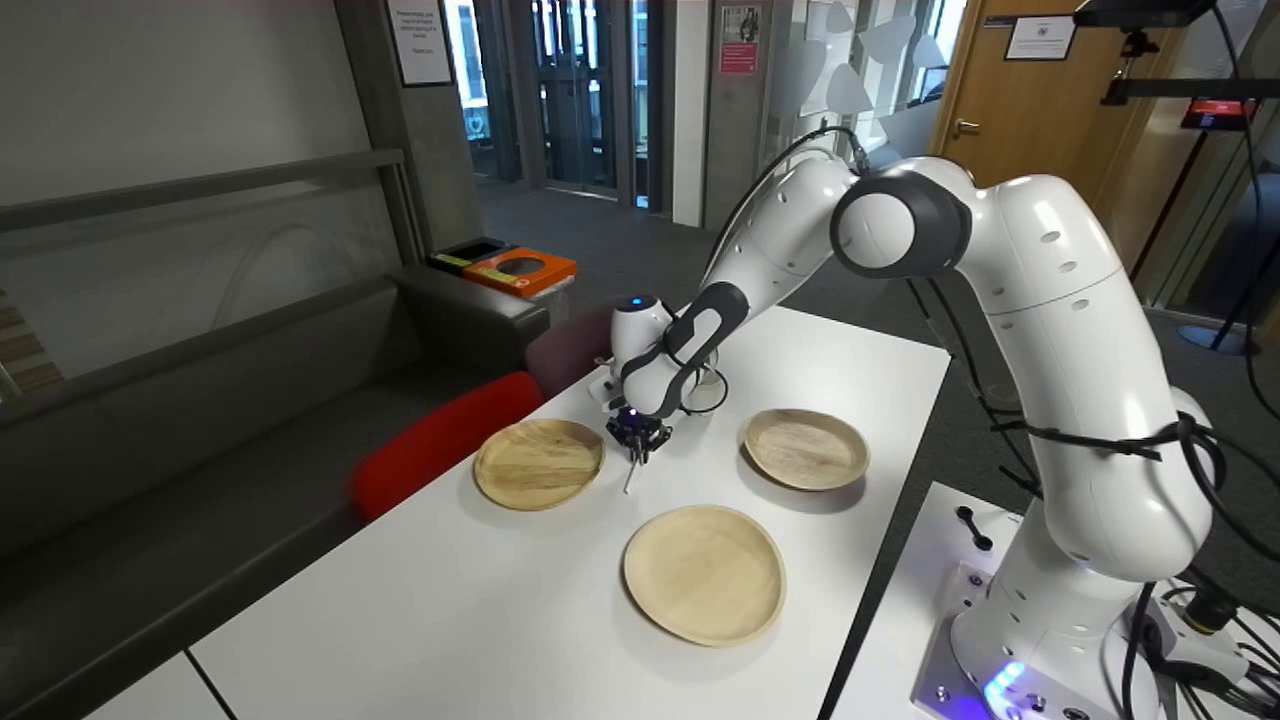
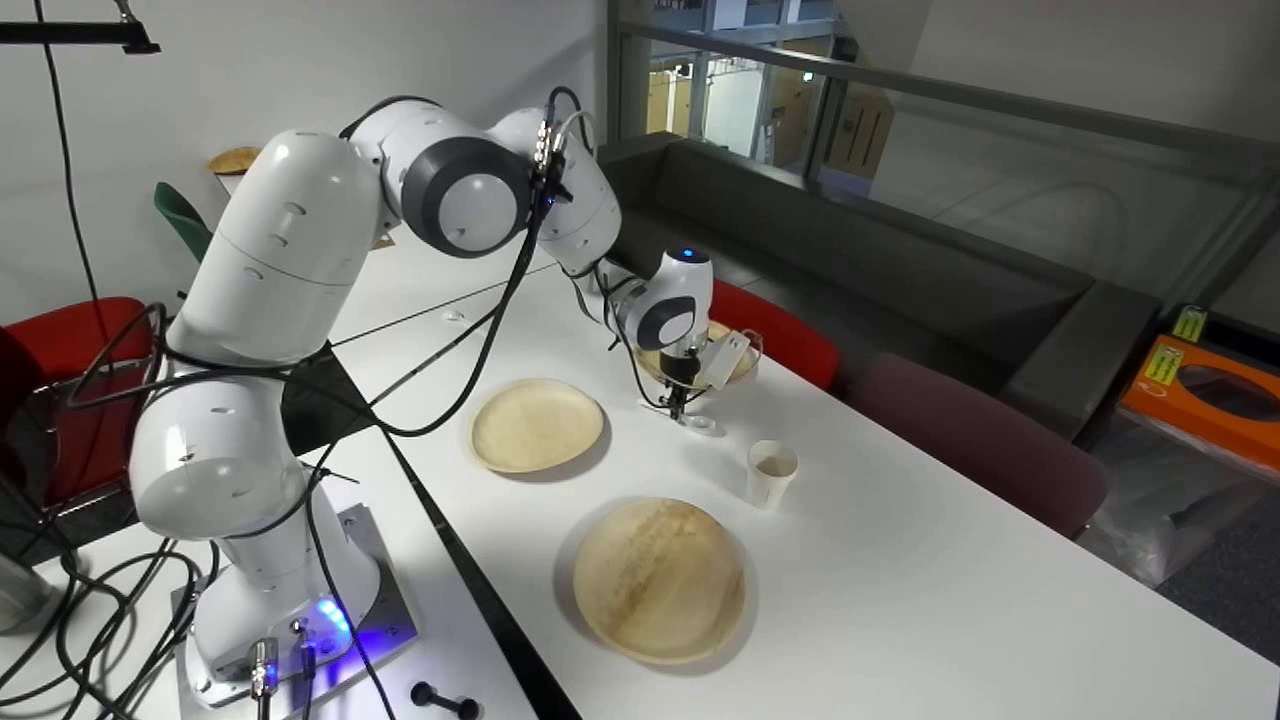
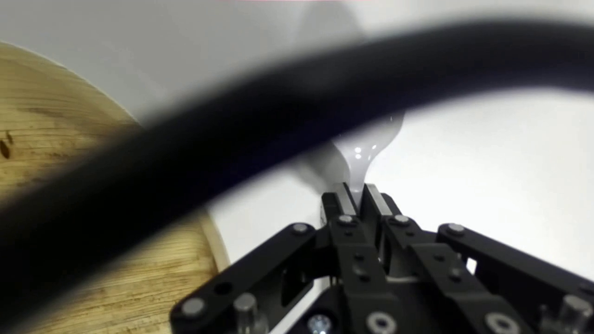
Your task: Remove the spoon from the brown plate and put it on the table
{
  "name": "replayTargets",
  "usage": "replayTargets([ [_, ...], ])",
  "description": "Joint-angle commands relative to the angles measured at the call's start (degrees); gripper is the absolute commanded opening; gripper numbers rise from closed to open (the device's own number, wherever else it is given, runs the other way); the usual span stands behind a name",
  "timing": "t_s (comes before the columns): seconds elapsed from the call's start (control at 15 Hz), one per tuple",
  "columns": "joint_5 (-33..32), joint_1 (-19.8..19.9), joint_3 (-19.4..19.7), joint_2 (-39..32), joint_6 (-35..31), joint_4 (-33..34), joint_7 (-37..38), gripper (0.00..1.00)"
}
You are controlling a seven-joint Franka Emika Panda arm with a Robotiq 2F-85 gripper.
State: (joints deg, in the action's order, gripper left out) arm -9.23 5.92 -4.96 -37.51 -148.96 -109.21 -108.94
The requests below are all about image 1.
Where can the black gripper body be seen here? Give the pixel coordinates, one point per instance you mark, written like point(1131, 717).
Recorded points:
point(636, 425)

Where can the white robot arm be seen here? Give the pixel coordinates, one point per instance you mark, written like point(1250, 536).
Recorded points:
point(1064, 332)

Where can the small brown grainy plate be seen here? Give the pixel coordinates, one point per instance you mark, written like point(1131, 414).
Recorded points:
point(536, 467)

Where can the pale smooth round plate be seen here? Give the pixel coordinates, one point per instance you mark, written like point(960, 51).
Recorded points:
point(702, 578)

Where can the large brown streaked plate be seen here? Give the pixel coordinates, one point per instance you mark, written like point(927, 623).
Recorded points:
point(806, 449)

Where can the red seat cushion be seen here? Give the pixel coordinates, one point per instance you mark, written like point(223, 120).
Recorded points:
point(432, 446)

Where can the dark recycling bin lid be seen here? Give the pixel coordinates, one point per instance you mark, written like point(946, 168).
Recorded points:
point(467, 255)

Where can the glass railing with handrail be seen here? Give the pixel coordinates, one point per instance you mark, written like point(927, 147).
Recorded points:
point(266, 255)

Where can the grey sofa bench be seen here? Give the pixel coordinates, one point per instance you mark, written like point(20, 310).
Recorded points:
point(201, 535)

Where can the wooden door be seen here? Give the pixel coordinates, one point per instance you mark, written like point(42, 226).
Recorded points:
point(987, 83)

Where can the white paper door sign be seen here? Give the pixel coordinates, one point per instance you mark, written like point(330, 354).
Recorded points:
point(1043, 37)

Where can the black tripod stand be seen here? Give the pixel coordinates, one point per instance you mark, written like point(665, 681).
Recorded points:
point(1175, 90)

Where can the pink wall sign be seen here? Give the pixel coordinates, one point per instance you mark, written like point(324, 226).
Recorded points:
point(741, 59)

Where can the framed wall notice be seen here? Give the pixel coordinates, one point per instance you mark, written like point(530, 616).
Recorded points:
point(421, 42)

